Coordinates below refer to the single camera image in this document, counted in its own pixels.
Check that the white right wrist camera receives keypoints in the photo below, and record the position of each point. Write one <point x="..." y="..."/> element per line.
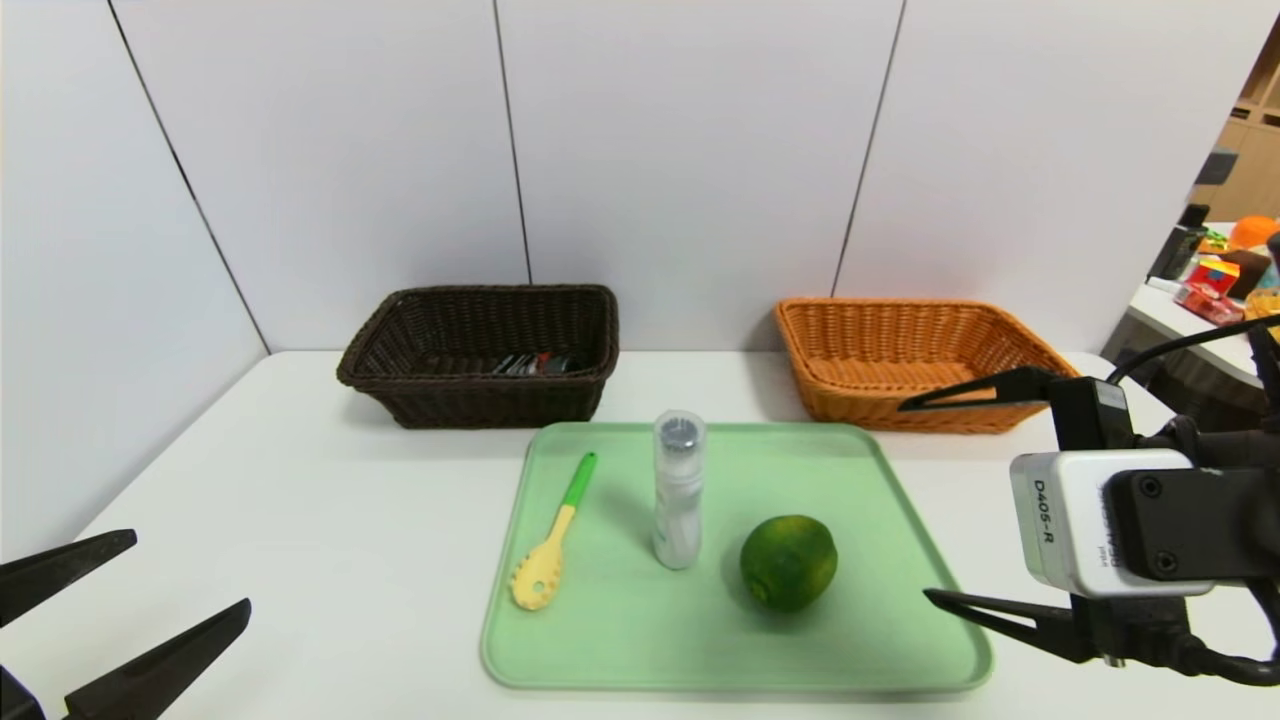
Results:
<point x="1060" y="520"/>

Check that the red snack packet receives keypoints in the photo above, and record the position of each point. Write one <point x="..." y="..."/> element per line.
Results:
<point x="1210" y="306"/>

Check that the orange wicker basket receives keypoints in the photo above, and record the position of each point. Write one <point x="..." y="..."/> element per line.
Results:
<point x="880" y="340"/>

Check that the dark brown box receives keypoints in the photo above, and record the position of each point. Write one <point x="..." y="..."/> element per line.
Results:
<point x="1250" y="270"/>

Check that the black red face wash tube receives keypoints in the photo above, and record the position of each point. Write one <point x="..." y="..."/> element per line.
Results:
<point x="530" y="364"/>

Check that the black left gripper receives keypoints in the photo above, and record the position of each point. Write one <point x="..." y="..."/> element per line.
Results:
<point x="12" y="692"/>

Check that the red yellow toy box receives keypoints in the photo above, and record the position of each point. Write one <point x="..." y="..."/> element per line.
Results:
<point x="1213" y="274"/>

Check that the white side table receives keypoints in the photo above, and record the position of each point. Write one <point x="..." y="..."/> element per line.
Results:
<point x="1190" y="325"/>

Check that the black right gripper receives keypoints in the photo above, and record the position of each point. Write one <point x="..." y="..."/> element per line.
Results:
<point x="1095" y="415"/>

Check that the black upright bottle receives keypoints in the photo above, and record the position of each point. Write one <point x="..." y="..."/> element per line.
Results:
<point x="1175" y="248"/>

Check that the wooden shelf unit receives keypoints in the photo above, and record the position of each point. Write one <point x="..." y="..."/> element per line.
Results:
<point x="1258" y="170"/>

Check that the grey sign plate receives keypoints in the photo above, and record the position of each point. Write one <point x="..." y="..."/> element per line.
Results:
<point x="1216" y="165"/>

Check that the yellow bowl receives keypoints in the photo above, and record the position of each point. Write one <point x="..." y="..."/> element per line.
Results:
<point x="1262" y="305"/>

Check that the light green plastic tray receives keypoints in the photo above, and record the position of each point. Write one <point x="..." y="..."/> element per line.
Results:
<point x="650" y="640"/>

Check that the green lime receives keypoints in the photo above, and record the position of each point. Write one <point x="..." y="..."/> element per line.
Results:
<point x="788" y="562"/>

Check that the translucent white plastic bottle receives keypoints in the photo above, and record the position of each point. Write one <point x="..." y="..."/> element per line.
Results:
<point x="679" y="500"/>

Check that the dark brown wicker basket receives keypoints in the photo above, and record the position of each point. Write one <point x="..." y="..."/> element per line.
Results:
<point x="480" y="405"/>

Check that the orange ball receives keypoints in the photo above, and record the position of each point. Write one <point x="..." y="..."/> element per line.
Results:
<point x="1252" y="232"/>

